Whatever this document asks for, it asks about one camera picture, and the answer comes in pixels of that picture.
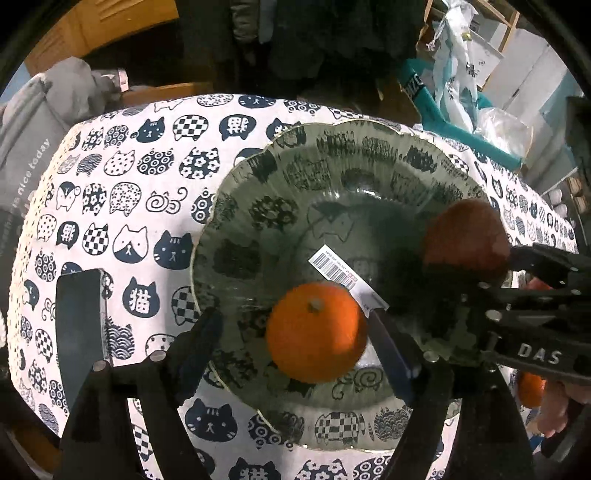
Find clear glass plate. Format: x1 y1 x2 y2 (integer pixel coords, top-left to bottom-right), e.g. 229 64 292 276
190 119 513 453

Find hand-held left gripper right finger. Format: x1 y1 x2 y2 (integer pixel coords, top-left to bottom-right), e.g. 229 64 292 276
367 307 532 480

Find dark hanging clothes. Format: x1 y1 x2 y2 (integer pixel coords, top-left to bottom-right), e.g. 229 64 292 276
179 0 431 95

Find wooden cabinet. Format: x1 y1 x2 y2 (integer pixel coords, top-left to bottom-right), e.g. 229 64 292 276
25 0 181 75

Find white cabinet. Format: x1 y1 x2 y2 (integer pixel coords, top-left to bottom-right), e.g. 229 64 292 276
480 25 579 195

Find grey hoodie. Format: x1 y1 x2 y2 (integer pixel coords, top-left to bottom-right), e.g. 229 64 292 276
0 58 126 259

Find black smartphone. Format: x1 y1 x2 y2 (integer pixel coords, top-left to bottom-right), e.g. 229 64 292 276
55 269 110 411

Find person's right hand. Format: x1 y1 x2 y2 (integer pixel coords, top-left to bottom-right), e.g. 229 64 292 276
537 379 591 439

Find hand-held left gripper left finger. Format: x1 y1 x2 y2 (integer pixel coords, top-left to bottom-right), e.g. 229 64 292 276
58 307 225 480

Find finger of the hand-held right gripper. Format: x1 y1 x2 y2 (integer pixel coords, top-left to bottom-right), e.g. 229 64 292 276
471 277 580 324
508 243 591 287

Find small orange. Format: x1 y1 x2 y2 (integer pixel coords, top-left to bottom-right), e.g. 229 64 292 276
517 369 548 409

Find cat print tablecloth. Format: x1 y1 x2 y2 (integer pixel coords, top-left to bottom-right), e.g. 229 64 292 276
7 92 580 480

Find large orange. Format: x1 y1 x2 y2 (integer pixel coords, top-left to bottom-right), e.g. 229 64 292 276
265 282 369 384

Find dark orange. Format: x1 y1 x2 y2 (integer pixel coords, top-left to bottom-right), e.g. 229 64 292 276
422 198 511 282

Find teal box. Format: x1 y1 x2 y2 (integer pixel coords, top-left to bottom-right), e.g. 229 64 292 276
397 59 525 172

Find wooden rack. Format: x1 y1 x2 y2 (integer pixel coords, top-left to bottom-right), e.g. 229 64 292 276
427 0 521 57

